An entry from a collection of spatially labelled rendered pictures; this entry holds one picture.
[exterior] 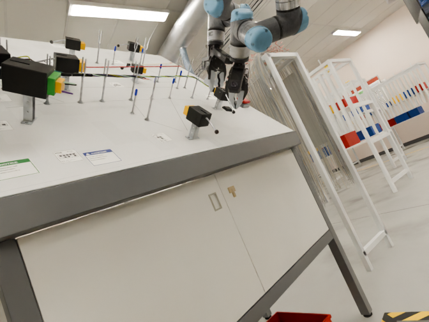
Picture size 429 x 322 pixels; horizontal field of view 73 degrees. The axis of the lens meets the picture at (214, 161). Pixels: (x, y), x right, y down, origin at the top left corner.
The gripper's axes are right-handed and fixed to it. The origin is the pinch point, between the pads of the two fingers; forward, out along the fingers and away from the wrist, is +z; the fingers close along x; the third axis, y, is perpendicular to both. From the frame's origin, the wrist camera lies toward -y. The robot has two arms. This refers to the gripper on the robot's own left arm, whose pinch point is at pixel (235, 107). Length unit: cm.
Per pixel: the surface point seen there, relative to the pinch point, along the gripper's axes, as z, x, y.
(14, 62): -33, 43, -51
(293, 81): 31, -27, 103
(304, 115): 50, -38, 90
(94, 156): -15, 25, -58
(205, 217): 7, -1, -52
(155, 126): -7.1, 21.1, -31.2
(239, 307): 23, -14, -68
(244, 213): 15.6, -11.2, -40.9
